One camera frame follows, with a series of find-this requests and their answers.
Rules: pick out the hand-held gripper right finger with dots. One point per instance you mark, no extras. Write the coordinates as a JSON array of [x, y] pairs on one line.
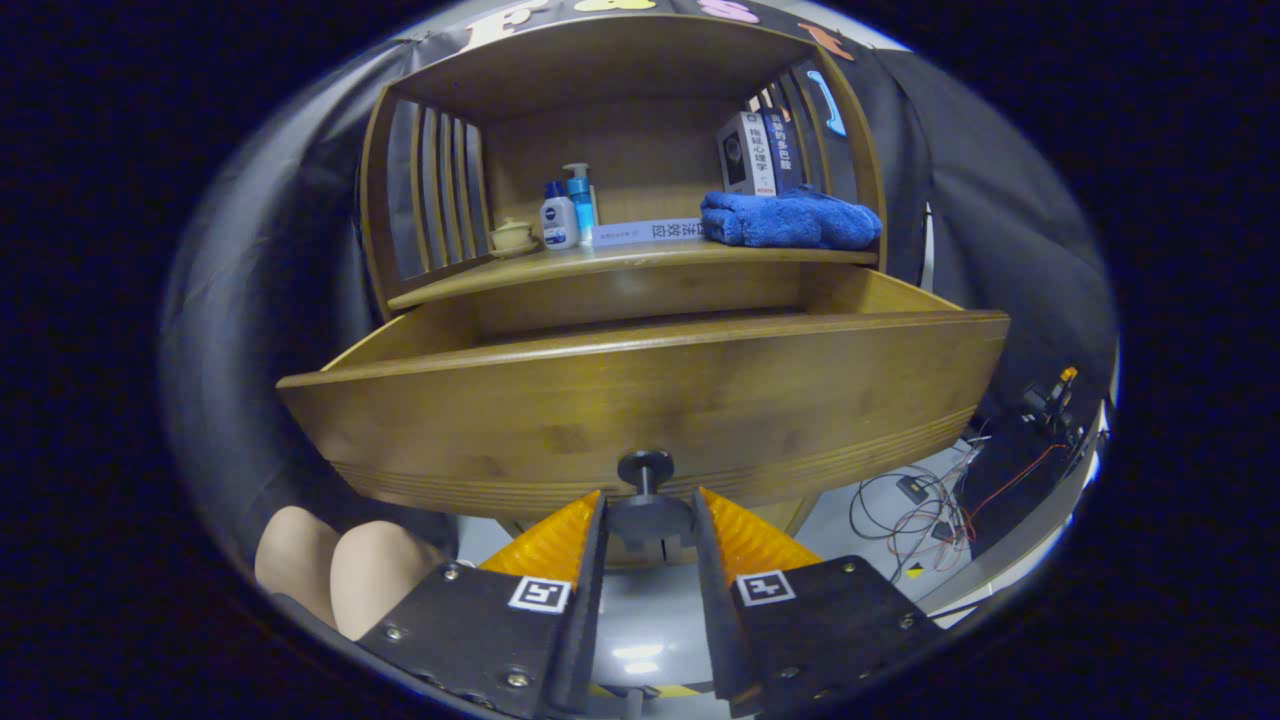
[[708, 600]]

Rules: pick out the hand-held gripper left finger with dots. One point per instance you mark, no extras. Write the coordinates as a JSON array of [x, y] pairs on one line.
[[590, 600]]

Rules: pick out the wooden countertop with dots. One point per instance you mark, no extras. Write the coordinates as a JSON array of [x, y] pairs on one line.
[[620, 262]]

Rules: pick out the wooden cabinet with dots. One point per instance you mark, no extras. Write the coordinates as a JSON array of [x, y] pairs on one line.
[[640, 130]]

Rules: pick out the person's right leg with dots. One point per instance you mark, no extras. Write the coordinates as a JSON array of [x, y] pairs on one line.
[[380, 580]]

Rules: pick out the person's leg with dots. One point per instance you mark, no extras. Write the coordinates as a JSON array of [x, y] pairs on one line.
[[295, 560], [380, 580]]

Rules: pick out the person's left leg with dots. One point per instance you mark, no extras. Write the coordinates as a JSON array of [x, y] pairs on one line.
[[295, 560]]

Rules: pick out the cream lidded teacup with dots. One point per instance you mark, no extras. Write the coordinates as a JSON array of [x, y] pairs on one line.
[[512, 238]]

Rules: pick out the grey lying book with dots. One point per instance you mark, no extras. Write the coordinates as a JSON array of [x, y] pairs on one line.
[[645, 232]]

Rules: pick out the white bottle with blue cap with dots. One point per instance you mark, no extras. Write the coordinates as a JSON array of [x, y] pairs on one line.
[[558, 222]]

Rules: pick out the blue folded towel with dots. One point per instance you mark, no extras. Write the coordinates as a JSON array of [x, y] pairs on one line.
[[790, 222]]

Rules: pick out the blue pump bottle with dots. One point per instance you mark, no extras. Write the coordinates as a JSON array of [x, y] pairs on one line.
[[582, 205]]

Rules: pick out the black and orange clamp tool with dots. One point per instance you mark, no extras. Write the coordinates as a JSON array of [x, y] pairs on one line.
[[1050, 400]]

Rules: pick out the white upright book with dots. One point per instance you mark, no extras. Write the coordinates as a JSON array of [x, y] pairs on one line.
[[745, 155]]

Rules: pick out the dark blue upright book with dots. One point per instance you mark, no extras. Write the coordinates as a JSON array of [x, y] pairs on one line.
[[785, 150]]

